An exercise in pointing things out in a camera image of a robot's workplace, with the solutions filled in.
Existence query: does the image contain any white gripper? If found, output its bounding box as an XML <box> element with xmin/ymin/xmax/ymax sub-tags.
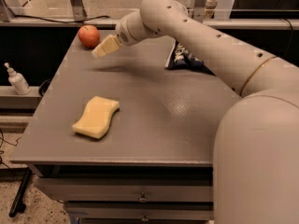
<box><xmin>92</xmin><ymin>10</ymin><xmax>156</xmax><ymax>59</ymax></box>

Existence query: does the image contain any red apple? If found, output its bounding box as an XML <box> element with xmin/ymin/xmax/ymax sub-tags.
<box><xmin>78</xmin><ymin>25</ymin><xmax>100</xmax><ymax>49</ymax></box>

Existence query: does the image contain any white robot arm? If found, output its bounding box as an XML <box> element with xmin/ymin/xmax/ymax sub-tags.
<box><xmin>93</xmin><ymin>0</ymin><xmax>299</xmax><ymax>224</ymax></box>

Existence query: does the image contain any yellow sponge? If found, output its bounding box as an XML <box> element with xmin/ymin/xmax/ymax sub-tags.
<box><xmin>72</xmin><ymin>96</ymin><xmax>120</xmax><ymax>139</ymax></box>

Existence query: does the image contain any blue chip bag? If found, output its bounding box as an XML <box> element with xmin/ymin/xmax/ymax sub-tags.
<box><xmin>165</xmin><ymin>42</ymin><xmax>214</xmax><ymax>76</ymax></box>

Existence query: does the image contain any grey drawer cabinet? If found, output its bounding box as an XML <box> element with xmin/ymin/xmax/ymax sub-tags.
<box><xmin>11</xmin><ymin>36</ymin><xmax>237</xmax><ymax>224</ymax></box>

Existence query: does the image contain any white pump bottle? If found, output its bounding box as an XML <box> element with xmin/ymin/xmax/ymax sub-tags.
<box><xmin>4</xmin><ymin>63</ymin><xmax>31</xmax><ymax>95</ymax></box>

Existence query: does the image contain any black stand leg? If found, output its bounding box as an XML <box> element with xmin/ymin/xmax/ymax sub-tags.
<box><xmin>8</xmin><ymin>168</ymin><xmax>32</xmax><ymax>217</ymax></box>

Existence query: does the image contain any grey metal post left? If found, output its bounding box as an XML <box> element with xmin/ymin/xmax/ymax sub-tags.
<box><xmin>70</xmin><ymin>0</ymin><xmax>87</xmax><ymax>22</ymax></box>

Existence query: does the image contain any grey metal post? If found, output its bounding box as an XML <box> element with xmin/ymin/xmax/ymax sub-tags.
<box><xmin>70</xmin><ymin>0</ymin><xmax>87</xmax><ymax>22</ymax></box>
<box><xmin>191</xmin><ymin>0</ymin><xmax>206</xmax><ymax>22</ymax></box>

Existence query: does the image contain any grey metal post right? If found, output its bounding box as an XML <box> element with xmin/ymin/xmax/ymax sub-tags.
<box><xmin>191</xmin><ymin>0</ymin><xmax>206</xmax><ymax>22</ymax></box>

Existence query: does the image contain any black cable on shelf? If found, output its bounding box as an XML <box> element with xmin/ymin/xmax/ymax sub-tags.
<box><xmin>0</xmin><ymin>0</ymin><xmax>110</xmax><ymax>24</ymax></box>

